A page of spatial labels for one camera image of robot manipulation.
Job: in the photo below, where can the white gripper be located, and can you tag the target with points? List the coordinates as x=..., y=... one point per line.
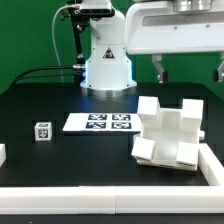
x=155, y=27

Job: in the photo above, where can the white chair back frame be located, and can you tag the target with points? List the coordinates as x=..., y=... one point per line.
x=189, y=117

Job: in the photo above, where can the white chair seat part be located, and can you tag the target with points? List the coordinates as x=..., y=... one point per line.
x=167, y=142

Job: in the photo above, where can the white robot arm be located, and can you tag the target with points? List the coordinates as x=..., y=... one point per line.
x=108, y=70

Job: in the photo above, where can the white tag sheet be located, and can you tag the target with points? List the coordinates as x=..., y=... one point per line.
x=112, y=122

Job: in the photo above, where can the white L-shaped fence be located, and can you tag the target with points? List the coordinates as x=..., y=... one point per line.
x=118, y=199

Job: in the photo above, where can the small white cube nut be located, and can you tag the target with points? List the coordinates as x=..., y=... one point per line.
x=43, y=131

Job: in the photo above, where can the grey camera on stand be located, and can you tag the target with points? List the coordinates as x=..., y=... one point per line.
x=96, y=8

